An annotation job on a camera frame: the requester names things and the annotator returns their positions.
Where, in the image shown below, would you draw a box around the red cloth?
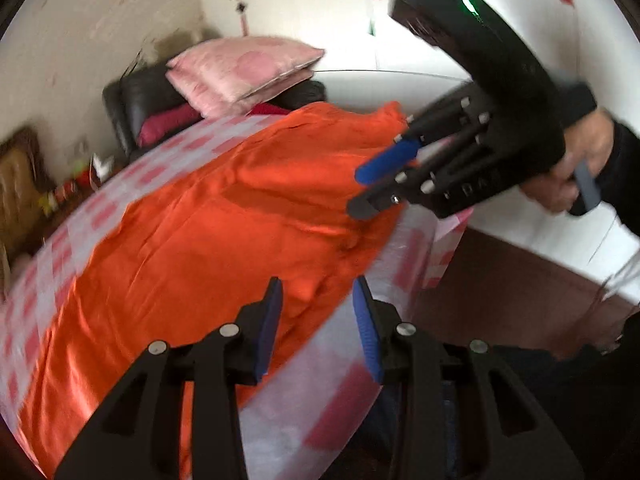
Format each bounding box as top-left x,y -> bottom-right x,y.
247,101 -> 293,117

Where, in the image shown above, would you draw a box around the black leather chair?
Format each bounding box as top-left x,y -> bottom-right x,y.
102,65 -> 328,161

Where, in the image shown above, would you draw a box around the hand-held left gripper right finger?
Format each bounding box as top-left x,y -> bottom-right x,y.
352,276 -> 586,480

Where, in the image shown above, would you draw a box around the white object on nightstand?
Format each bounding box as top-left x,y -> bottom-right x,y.
90,152 -> 117,182

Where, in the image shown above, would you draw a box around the red hanging knot ornament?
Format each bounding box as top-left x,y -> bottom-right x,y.
227,0 -> 252,37

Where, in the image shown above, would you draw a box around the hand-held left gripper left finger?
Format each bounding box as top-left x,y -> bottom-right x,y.
54,276 -> 284,480

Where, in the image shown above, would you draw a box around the large pink pillow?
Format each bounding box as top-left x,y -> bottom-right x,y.
165,36 -> 326,108

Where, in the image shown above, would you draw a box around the person's right hand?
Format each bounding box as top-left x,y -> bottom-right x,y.
517,110 -> 616,216

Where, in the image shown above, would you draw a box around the brown tufted headboard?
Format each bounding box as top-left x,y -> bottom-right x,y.
0,127 -> 57,261

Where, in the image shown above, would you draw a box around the orange pants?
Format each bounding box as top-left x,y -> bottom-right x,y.
15,101 -> 426,480

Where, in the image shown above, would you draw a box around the flat pink pillow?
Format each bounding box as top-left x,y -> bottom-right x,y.
200,67 -> 317,119

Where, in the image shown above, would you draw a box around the dark red cushion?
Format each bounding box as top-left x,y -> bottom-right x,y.
136,104 -> 203,149

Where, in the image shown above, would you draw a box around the person's right forearm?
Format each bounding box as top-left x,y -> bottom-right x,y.
595,120 -> 640,237

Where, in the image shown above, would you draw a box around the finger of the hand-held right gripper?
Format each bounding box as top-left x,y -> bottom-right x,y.
354,82 -> 501,185
346,132 -> 493,221

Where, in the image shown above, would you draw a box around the pink checkered table cloth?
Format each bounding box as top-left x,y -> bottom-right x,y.
0,110 -> 473,480

